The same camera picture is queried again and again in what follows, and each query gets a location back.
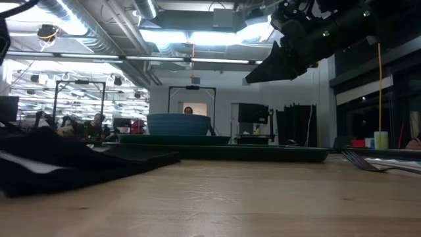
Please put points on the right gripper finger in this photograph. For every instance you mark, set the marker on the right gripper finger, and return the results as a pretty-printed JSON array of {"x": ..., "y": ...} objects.
[
  {"x": 273, "y": 62},
  {"x": 289, "y": 74}
]

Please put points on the blue bowl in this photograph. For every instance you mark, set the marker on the blue bowl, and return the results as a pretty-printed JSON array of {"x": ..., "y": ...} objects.
[{"x": 179, "y": 125}]

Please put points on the green plate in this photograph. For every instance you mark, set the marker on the green plate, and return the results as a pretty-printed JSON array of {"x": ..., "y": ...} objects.
[{"x": 174, "y": 140}]

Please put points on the black cloth napkin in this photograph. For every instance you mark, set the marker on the black cloth napkin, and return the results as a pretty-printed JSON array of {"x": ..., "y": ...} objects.
[{"x": 82, "y": 164}]

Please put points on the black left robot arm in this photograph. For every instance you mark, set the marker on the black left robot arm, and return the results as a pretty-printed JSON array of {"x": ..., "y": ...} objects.
[{"x": 4, "y": 39}]

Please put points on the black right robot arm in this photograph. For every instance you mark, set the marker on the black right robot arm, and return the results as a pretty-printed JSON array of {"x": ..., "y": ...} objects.
[{"x": 378, "y": 23}]

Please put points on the dark green serving tray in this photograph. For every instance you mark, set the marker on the dark green serving tray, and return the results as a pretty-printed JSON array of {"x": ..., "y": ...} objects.
[{"x": 263, "y": 154}]

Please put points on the black curtain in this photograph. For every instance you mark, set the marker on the black curtain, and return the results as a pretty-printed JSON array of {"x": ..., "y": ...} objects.
[{"x": 296, "y": 125}]

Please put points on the grey ceiling box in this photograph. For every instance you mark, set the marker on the grey ceiling box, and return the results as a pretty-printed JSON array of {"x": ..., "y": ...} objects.
[{"x": 223, "y": 18}]

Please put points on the black dome object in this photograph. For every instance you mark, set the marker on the black dome object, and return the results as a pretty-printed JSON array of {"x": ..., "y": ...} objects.
[{"x": 291, "y": 142}]

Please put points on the black background table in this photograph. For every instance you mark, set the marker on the black background table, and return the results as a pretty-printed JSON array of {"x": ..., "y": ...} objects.
[{"x": 256, "y": 135}]

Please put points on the person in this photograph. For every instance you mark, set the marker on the person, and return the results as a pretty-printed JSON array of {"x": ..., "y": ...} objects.
[
  {"x": 97, "y": 119},
  {"x": 188, "y": 110}
]

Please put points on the red box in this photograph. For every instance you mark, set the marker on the red box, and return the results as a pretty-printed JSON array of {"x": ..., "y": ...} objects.
[{"x": 358, "y": 143}]

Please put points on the yellow vertical pole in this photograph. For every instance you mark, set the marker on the yellow vertical pole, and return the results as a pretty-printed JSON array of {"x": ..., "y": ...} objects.
[{"x": 380, "y": 112}]

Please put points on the white blue container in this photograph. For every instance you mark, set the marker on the white blue container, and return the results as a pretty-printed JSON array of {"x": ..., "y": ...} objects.
[{"x": 369, "y": 143}]

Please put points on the pale green cup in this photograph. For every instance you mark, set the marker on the pale green cup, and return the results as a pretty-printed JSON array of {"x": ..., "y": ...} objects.
[{"x": 381, "y": 141}]

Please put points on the long LED light bar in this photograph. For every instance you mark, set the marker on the long LED light bar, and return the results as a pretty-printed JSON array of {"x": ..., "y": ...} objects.
[{"x": 154, "y": 58}]

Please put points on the person's hand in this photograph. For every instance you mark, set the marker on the person's hand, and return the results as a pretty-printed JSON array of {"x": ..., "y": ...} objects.
[{"x": 414, "y": 145}]

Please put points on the black spot lamp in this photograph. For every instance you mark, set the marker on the black spot lamp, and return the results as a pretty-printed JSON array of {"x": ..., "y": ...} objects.
[{"x": 117, "y": 81}]

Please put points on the dark desk monitor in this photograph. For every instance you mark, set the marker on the dark desk monitor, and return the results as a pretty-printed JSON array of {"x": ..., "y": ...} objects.
[{"x": 8, "y": 108}]

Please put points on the black wall monitor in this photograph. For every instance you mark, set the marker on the black wall monitor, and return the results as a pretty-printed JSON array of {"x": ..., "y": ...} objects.
[{"x": 253, "y": 113}]

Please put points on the black rig frame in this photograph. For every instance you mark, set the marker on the black rig frame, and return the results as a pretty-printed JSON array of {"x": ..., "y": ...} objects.
[
  {"x": 192, "y": 87},
  {"x": 82, "y": 82}
]

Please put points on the black aluminium table frame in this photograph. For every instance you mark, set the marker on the black aluminium table frame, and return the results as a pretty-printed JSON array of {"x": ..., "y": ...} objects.
[{"x": 394, "y": 154}]

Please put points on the silver ventilation duct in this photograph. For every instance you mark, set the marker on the silver ventilation duct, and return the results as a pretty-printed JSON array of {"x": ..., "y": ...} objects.
[{"x": 146, "y": 8}]

